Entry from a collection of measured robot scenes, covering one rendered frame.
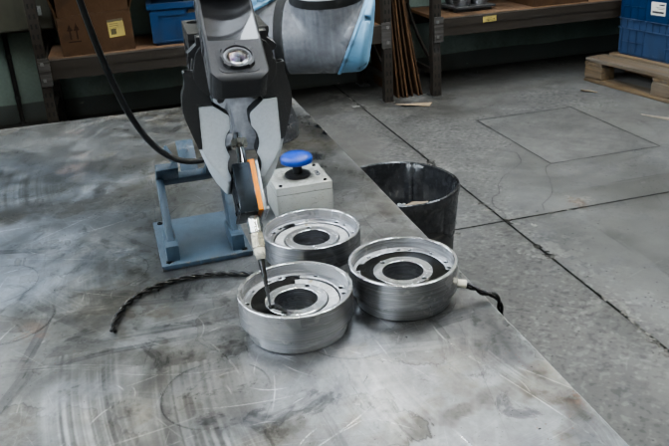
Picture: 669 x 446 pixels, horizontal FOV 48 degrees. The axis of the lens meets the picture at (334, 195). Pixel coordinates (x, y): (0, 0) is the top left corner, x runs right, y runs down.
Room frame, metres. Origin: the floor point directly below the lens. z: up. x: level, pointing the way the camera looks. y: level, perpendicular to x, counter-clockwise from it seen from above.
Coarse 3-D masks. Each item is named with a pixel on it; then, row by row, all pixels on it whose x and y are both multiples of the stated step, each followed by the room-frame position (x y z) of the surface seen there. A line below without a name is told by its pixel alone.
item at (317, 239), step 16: (320, 208) 0.78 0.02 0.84; (272, 224) 0.76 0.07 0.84; (288, 224) 0.77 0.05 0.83; (304, 224) 0.77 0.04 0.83; (336, 224) 0.76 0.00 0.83; (352, 224) 0.75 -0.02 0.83; (272, 240) 0.73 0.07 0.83; (288, 240) 0.73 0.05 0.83; (304, 240) 0.75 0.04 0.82; (320, 240) 0.75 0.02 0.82; (336, 240) 0.72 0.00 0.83; (352, 240) 0.70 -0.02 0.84; (272, 256) 0.70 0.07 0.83; (288, 256) 0.69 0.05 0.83; (304, 256) 0.68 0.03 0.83; (320, 256) 0.68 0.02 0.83; (336, 256) 0.69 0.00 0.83
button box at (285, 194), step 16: (272, 176) 0.88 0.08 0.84; (288, 176) 0.87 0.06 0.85; (304, 176) 0.87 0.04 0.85; (320, 176) 0.87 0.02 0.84; (272, 192) 0.87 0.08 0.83; (288, 192) 0.84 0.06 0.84; (304, 192) 0.85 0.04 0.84; (320, 192) 0.85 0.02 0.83; (272, 208) 0.88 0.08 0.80; (288, 208) 0.84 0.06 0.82; (304, 208) 0.85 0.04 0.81
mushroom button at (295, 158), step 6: (294, 150) 0.89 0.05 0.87; (300, 150) 0.89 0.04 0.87; (282, 156) 0.88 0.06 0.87; (288, 156) 0.87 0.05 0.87; (294, 156) 0.87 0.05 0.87; (300, 156) 0.87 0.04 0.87; (306, 156) 0.87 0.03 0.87; (312, 156) 0.88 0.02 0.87; (282, 162) 0.87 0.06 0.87; (288, 162) 0.87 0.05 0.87; (294, 162) 0.86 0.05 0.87; (300, 162) 0.86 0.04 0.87; (306, 162) 0.87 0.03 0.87; (294, 168) 0.88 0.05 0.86; (300, 168) 0.88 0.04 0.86
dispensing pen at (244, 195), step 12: (240, 132) 0.68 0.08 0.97; (240, 144) 0.67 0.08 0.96; (240, 156) 0.67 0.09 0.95; (240, 168) 0.64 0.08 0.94; (240, 180) 0.64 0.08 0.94; (252, 180) 0.64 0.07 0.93; (240, 192) 0.63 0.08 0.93; (252, 192) 0.63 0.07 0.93; (240, 204) 0.62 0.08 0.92; (252, 204) 0.62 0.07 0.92; (240, 216) 0.63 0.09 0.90; (252, 216) 0.63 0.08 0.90; (252, 228) 0.62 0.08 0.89; (252, 240) 0.62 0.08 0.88; (264, 252) 0.61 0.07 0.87; (264, 264) 0.61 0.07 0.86; (264, 276) 0.60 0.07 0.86
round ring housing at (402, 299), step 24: (384, 240) 0.69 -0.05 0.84; (408, 240) 0.69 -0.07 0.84; (432, 240) 0.68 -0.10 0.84; (384, 264) 0.66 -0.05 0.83; (408, 264) 0.66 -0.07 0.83; (456, 264) 0.63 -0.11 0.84; (360, 288) 0.62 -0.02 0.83; (384, 288) 0.60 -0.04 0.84; (408, 288) 0.59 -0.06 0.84; (432, 288) 0.60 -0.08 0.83; (456, 288) 0.63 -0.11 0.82; (384, 312) 0.61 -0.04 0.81; (408, 312) 0.60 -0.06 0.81; (432, 312) 0.61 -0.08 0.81
